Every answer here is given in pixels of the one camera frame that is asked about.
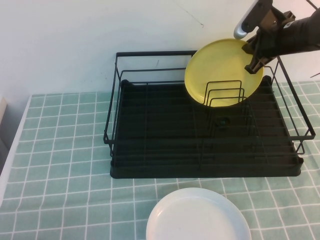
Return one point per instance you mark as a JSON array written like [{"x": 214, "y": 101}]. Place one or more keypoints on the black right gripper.
[{"x": 268, "y": 40}]

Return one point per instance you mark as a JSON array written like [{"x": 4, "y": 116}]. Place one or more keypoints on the yellow plate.
[{"x": 215, "y": 67}]

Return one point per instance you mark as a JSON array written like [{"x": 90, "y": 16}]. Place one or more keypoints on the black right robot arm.
[{"x": 305, "y": 32}]

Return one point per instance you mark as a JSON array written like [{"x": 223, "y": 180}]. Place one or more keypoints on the black dish rack drip tray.
[{"x": 162, "y": 172}]

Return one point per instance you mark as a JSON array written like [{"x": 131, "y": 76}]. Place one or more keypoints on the white plate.
[{"x": 197, "y": 217}]

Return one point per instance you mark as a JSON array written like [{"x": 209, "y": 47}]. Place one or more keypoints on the green checked tablecloth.
[{"x": 62, "y": 150}]

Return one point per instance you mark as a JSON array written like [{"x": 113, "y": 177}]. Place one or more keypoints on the white silver wrist camera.
[{"x": 246, "y": 22}]

